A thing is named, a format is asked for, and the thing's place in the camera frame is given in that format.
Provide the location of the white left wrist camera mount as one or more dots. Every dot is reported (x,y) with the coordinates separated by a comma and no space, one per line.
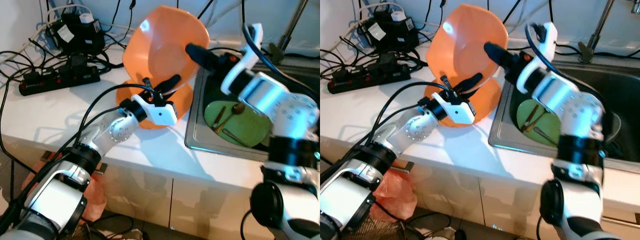
(457,111)
(160,112)

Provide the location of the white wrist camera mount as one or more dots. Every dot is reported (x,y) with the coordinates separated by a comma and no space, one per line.
(457,111)
(247,52)
(551,40)
(160,112)

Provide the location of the stainless steel sink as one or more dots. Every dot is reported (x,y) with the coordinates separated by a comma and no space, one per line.
(195,125)
(500,132)

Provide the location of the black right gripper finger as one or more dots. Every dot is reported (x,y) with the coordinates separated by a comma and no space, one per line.
(500,52)
(202,55)

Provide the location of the green round plate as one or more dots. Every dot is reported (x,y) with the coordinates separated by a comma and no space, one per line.
(552,127)
(250,127)

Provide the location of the large black power adapter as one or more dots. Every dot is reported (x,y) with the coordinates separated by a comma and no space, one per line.
(75,35)
(387,32)

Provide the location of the small black plug adapter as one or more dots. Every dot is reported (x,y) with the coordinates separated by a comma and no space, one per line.
(74,64)
(385,62)

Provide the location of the patterned wooden chopstick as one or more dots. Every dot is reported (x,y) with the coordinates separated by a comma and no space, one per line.
(530,117)
(219,118)

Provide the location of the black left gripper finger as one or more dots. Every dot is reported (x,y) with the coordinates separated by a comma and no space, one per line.
(170,83)
(470,82)

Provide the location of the metal fork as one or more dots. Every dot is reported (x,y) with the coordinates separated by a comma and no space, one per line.
(232,136)
(544,135)

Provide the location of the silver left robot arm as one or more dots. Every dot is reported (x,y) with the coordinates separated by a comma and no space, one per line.
(350,200)
(55,195)

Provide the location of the orange bowl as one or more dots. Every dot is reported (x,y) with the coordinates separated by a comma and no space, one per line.
(465,45)
(160,45)

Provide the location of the black power strip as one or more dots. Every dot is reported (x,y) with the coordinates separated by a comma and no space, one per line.
(365,80)
(55,80)

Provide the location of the glossy white cabinet door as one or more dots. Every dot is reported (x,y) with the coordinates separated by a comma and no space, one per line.
(210,210)
(140,195)
(445,200)
(510,210)

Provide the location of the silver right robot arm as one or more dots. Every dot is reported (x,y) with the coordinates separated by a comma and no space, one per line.
(290,115)
(580,115)

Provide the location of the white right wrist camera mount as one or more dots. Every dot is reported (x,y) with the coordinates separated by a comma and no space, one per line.
(551,40)
(247,52)

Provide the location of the orange plastic bag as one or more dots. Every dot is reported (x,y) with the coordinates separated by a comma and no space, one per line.
(97,197)
(395,195)

